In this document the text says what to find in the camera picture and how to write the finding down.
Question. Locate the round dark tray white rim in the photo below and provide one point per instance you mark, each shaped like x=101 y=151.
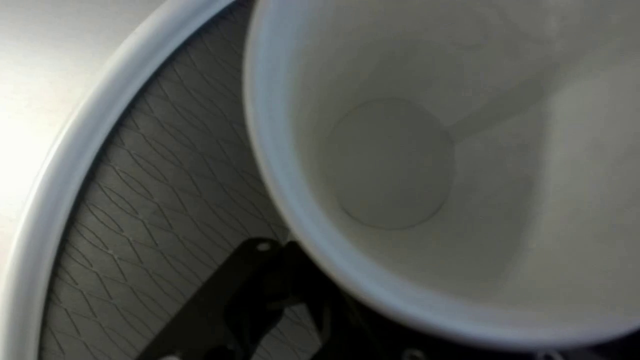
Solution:
x=167 y=201

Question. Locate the patterned paper coffee cup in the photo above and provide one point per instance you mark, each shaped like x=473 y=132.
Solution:
x=400 y=166

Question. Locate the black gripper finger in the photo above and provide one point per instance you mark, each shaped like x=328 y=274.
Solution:
x=233 y=301

